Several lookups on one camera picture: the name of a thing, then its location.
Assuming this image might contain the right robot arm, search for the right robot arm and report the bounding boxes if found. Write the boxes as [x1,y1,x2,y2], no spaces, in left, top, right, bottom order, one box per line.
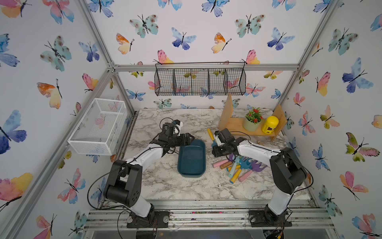
[212,128,307,216]

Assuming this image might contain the light blue fork white handle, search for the light blue fork white handle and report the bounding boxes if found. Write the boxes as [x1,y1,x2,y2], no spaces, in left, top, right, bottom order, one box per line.
[227,156,243,178]

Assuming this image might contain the yellow canister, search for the yellow canister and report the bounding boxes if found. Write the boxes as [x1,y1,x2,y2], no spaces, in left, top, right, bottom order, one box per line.
[262,116,279,134]

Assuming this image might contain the purple rake pink handle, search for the purple rake pink handle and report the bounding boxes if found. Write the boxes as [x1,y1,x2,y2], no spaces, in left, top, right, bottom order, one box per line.
[238,160,267,182]
[212,154,234,168]

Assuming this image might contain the white mesh wall basket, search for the white mesh wall basket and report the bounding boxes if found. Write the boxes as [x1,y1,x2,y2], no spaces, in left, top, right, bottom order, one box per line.
[68,98,127,156]

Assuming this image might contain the teal plastic storage box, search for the teal plastic storage box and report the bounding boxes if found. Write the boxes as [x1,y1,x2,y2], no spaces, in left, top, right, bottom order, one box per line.
[178,139,206,178]

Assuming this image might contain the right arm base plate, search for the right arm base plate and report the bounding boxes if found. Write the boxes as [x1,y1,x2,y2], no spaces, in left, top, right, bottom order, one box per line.
[248,209,292,228]

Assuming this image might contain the potted red flower plant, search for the potted red flower plant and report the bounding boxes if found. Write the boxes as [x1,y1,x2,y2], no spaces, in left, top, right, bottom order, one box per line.
[243,107,264,131]

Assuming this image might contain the black wire wall basket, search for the black wire wall basket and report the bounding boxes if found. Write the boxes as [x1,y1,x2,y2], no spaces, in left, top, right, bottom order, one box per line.
[154,62,247,99]

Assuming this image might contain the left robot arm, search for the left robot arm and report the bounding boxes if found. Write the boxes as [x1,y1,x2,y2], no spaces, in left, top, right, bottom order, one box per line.
[103,133,195,218]

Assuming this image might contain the blue rake yellow handle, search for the blue rake yellow handle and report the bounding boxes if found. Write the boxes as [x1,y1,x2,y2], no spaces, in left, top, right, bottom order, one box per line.
[208,128,217,148]

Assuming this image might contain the wooden shelf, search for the wooden shelf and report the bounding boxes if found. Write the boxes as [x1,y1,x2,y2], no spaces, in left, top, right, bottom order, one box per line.
[218,93,287,141]

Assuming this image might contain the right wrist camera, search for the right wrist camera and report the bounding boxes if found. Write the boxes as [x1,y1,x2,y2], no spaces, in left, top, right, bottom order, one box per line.
[214,132,222,146]

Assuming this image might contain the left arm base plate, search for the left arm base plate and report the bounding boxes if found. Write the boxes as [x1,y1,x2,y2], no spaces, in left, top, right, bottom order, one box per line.
[126,210,170,229]

